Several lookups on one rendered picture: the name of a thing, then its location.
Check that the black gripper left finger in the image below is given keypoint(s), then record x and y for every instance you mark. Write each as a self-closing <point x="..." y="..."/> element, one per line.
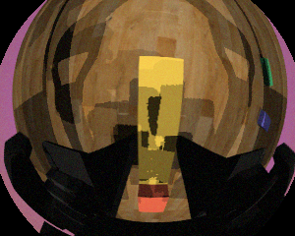
<point x="105" y="171"/>

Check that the blue rectangular block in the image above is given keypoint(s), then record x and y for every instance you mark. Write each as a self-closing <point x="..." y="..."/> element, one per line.
<point x="264" y="120"/>

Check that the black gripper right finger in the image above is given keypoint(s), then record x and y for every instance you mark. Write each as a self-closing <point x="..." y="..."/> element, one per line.
<point x="207" y="174"/>

